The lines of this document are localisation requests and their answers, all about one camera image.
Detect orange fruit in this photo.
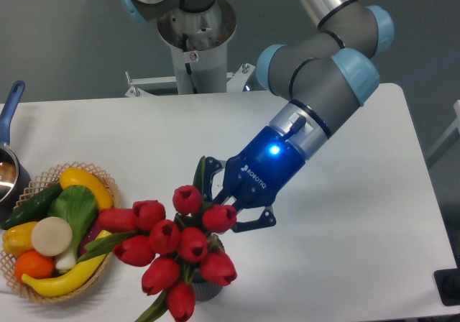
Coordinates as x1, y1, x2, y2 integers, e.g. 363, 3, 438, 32
14, 250, 55, 282

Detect yellow banana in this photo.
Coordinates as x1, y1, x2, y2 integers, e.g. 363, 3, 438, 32
21, 229, 113, 298

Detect green bok choy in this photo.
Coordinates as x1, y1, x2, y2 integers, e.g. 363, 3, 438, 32
47, 185, 98, 274

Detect dark grey ribbed vase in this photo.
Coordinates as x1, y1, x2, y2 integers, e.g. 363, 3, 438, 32
174, 212, 224, 302

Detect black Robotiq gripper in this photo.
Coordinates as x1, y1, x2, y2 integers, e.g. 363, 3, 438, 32
202, 126, 305, 233

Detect beige round disc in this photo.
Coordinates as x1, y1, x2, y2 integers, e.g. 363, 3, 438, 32
31, 216, 73, 257

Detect green cucumber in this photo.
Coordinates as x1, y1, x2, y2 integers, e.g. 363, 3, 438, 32
1, 184, 63, 230

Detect purple eggplant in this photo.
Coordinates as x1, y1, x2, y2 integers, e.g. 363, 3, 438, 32
78, 221, 102, 256

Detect white frame at right edge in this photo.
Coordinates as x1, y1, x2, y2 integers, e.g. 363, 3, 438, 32
425, 100, 459, 169

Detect yellow squash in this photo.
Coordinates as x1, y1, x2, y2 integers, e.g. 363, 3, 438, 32
59, 167, 114, 211

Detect blue handled saucepan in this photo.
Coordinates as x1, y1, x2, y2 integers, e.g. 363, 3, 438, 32
1, 80, 31, 222

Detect yellow bell pepper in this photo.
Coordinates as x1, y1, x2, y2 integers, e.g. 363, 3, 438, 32
2, 221, 38, 257

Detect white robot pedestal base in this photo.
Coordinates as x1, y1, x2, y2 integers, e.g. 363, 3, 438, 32
125, 0, 255, 97

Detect black device at table edge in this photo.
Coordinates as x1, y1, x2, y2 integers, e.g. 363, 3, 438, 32
433, 268, 459, 306

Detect red tulip bouquet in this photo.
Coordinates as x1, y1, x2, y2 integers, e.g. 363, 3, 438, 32
79, 157, 237, 321

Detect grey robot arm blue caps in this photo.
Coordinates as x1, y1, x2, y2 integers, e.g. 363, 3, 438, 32
121, 0, 395, 232

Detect woven wicker basket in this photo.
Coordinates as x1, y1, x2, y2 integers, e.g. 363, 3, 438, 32
1, 162, 121, 304

